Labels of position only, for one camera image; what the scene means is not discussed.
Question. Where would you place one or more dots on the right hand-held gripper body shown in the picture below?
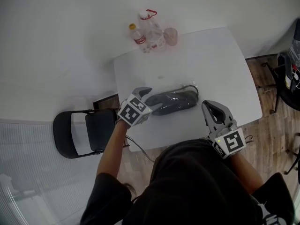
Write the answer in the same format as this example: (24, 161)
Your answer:
(232, 143)

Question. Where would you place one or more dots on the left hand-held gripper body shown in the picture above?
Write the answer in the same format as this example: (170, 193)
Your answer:
(130, 112)

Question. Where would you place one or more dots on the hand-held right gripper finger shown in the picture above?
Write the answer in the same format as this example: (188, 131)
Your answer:
(229, 116)
(207, 116)

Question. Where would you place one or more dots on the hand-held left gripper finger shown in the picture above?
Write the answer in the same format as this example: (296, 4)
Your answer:
(138, 89)

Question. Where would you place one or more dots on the dark grey bagged garment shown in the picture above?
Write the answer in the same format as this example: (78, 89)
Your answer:
(175, 101)
(187, 84)

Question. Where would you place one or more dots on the person's right forearm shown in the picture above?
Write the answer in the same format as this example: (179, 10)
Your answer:
(246, 174)

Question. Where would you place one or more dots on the person's left forearm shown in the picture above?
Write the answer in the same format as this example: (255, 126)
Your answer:
(112, 149)

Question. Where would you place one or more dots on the black folding chair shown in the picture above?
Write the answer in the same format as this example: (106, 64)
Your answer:
(98, 130)

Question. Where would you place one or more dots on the red label bottle yellow cap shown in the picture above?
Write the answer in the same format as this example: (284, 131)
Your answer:
(140, 40)

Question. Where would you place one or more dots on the person's black shirt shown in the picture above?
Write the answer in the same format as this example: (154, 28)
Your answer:
(199, 191)

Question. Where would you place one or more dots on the black office chair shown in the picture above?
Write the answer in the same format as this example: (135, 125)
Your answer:
(284, 88)

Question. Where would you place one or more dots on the pink translucent cup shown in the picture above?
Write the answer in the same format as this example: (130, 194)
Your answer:
(170, 36)

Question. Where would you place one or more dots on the black chair wheel base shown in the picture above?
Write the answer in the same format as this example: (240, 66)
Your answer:
(294, 153)

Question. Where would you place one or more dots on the bin with clear plastic bag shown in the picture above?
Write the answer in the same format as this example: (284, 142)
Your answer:
(294, 53)

